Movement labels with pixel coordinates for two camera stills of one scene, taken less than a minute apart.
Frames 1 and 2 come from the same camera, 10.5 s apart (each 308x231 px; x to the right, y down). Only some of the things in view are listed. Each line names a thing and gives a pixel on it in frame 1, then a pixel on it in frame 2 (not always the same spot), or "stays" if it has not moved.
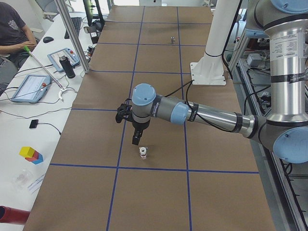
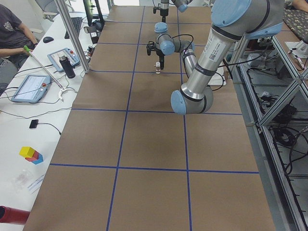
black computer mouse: [47, 39] stays
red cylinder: [13, 215] stays
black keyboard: [76, 22] stays
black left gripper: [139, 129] → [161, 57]
